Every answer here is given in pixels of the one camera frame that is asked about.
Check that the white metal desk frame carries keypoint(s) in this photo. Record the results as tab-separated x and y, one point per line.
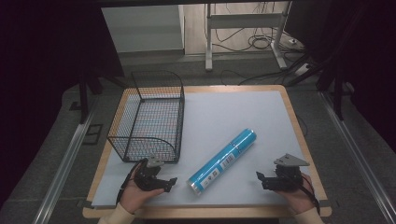
246	20

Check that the black metal stand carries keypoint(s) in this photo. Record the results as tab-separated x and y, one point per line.
337	90
85	93

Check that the black floor frame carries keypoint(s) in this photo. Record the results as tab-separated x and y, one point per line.
92	133

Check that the white power strip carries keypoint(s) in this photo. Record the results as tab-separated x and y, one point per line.
302	69

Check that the pale grey table mat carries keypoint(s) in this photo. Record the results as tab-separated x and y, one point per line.
218	112

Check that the dark curtain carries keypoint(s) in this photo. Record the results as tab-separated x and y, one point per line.
367	56
46	62

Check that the blue wrapped roll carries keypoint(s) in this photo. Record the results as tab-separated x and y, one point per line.
222	161

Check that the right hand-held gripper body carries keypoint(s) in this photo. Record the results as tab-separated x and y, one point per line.
288	179

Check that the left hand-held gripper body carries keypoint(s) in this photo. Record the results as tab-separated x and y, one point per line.
146	177

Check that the aluminium floor rail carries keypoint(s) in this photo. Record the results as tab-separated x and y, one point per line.
63	169
358	155

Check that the white wall panel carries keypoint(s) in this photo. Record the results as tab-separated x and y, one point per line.
143	28

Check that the person's right hand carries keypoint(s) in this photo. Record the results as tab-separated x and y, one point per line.
299	200

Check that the person's left hand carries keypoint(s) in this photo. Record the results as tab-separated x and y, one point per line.
137	197

